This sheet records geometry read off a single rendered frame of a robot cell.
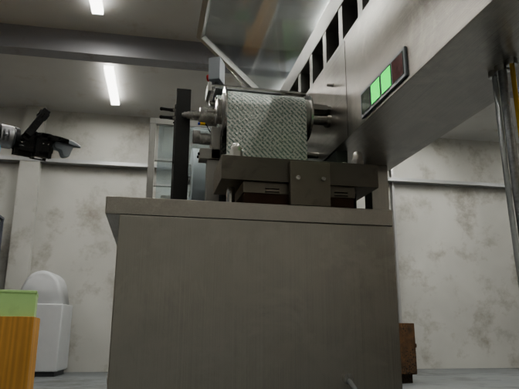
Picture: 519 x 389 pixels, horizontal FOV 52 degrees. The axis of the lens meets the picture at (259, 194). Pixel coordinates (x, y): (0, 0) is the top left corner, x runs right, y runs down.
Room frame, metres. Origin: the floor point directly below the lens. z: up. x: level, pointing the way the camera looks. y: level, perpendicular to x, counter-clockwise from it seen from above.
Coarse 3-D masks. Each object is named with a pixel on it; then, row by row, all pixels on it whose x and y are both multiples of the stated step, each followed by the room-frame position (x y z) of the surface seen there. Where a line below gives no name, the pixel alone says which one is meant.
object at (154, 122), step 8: (152, 120) 2.38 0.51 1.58; (160, 120) 2.39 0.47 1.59; (168, 120) 2.40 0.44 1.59; (192, 120) 2.42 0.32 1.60; (152, 128) 2.38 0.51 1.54; (152, 136) 2.39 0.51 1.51; (152, 144) 2.39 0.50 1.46; (152, 152) 2.39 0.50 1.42; (152, 160) 2.39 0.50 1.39; (152, 168) 2.39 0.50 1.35; (152, 176) 2.39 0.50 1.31; (152, 184) 2.39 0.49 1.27; (152, 192) 2.39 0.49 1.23
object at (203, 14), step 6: (204, 0) 2.05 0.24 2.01; (204, 6) 2.09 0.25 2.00; (204, 12) 2.13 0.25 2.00; (204, 18) 2.17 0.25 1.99; (198, 24) 2.24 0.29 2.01; (204, 24) 2.22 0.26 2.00; (198, 30) 2.29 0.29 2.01; (198, 36) 2.34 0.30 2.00; (204, 42) 2.35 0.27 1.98; (210, 48) 2.35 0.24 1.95; (216, 54) 2.36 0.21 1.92; (222, 60) 2.37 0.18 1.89; (228, 66) 2.38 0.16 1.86; (234, 72) 2.38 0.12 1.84; (240, 78) 2.39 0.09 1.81; (240, 84) 2.42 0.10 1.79; (246, 84) 2.40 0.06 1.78
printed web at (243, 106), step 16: (240, 96) 1.44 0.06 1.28; (256, 96) 1.45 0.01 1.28; (272, 96) 1.47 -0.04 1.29; (288, 96) 1.49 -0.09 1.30; (240, 112) 1.43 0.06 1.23; (256, 112) 1.44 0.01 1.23; (272, 112) 1.45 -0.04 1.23; (288, 112) 1.46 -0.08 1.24; (304, 112) 1.47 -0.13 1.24; (224, 144) 1.54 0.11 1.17
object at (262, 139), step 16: (240, 128) 1.43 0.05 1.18; (256, 128) 1.44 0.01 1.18; (272, 128) 1.45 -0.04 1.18; (288, 128) 1.46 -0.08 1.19; (304, 128) 1.47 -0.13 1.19; (240, 144) 1.43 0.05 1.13; (256, 144) 1.44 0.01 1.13; (272, 144) 1.45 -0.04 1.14; (288, 144) 1.46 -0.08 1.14; (304, 144) 1.47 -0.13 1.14; (304, 160) 1.47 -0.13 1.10
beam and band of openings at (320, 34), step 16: (336, 0) 1.47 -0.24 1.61; (352, 0) 1.41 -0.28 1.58; (368, 0) 1.28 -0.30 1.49; (336, 16) 1.49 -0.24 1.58; (352, 16) 1.44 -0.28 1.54; (320, 32) 1.63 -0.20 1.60; (336, 32) 1.59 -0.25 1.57; (304, 48) 1.81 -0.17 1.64; (320, 48) 1.69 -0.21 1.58; (336, 48) 1.59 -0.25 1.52; (304, 64) 1.81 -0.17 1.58; (320, 64) 1.73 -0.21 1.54; (288, 80) 2.04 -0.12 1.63; (304, 80) 1.88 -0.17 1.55; (304, 96) 1.82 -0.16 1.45
